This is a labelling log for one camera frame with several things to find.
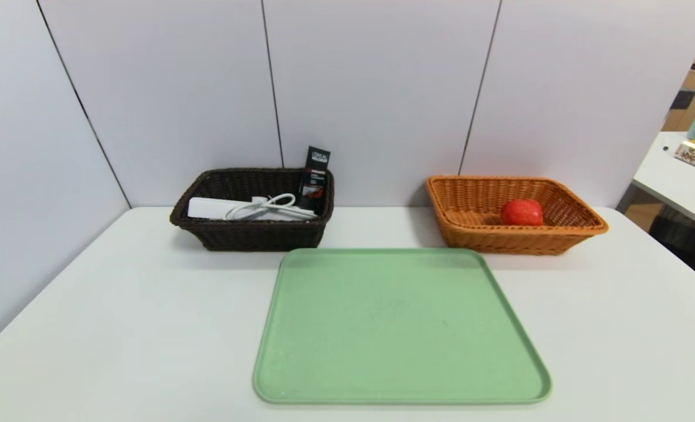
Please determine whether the black L'Oreal tube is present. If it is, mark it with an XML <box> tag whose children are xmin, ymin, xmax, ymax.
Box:
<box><xmin>299</xmin><ymin>145</ymin><xmax>331</xmax><ymax>213</ymax></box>

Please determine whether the white power strip with cord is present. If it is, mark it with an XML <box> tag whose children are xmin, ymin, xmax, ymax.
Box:
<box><xmin>188</xmin><ymin>193</ymin><xmax>318</xmax><ymax>222</ymax></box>

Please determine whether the red apple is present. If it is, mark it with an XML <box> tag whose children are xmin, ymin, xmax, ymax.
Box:
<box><xmin>500</xmin><ymin>199</ymin><xmax>544</xmax><ymax>227</ymax></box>

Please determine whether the dark brown wicker basket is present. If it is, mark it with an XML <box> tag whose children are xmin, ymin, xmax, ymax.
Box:
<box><xmin>169</xmin><ymin>168</ymin><xmax>334</xmax><ymax>252</ymax></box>

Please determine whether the orange wicker basket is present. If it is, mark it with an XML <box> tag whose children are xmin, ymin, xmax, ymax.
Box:
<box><xmin>426</xmin><ymin>175</ymin><xmax>609</xmax><ymax>256</ymax></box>

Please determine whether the light green plastic tray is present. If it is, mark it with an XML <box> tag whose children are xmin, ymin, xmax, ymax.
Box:
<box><xmin>253</xmin><ymin>247</ymin><xmax>552</xmax><ymax>406</ymax></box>

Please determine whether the white side table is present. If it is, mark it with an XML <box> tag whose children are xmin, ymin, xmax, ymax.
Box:
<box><xmin>633</xmin><ymin>131</ymin><xmax>695</xmax><ymax>230</ymax></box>

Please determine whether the dark wicker stool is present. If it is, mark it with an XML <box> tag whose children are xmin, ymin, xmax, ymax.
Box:
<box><xmin>649</xmin><ymin>208</ymin><xmax>695</xmax><ymax>294</ymax></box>

